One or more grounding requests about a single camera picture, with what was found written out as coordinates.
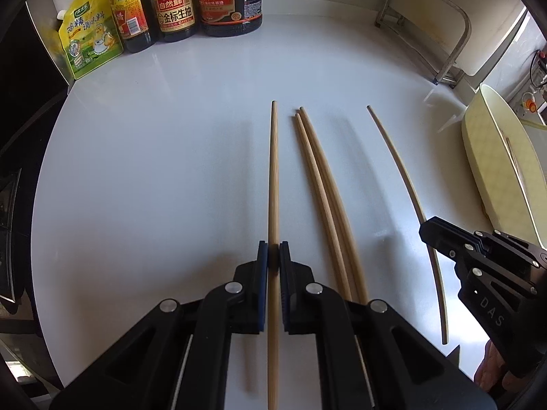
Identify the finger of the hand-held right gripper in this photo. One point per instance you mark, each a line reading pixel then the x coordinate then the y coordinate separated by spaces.
pixel 444 241
pixel 513 245

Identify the yellow green seasoning pouch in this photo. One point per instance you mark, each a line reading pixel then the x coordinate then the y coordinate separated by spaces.
pixel 89 38

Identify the vinegar bottle with red label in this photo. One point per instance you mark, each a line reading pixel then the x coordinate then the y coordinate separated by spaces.
pixel 130 21

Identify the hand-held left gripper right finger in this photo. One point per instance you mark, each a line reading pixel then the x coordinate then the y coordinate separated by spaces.
pixel 285 273

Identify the large dark soy sauce jug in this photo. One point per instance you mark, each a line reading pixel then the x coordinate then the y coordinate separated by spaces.
pixel 230 8

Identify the black kitchen appliance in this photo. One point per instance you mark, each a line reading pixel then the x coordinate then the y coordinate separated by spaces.
pixel 21 179

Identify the white cutting board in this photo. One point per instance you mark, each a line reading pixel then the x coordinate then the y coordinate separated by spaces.
pixel 491 30

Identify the cream plastic container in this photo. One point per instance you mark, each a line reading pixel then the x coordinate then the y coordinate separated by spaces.
pixel 483 158

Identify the stainless steel rack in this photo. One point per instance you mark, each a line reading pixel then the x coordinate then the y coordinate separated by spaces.
pixel 456 51

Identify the person's right hand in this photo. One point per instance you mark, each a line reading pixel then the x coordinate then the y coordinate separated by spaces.
pixel 493 373

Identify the long wooden chopstick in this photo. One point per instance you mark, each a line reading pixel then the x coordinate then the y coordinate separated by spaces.
pixel 351 243
pixel 403 171
pixel 336 243
pixel 273 179
pixel 513 158

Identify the white box with red button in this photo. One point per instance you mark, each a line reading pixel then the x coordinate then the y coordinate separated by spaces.
pixel 530 104

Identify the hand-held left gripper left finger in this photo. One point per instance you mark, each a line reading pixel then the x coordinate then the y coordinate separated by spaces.
pixel 263 273

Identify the soy sauce bottle yellow label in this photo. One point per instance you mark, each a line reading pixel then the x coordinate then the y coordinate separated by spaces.
pixel 175 13

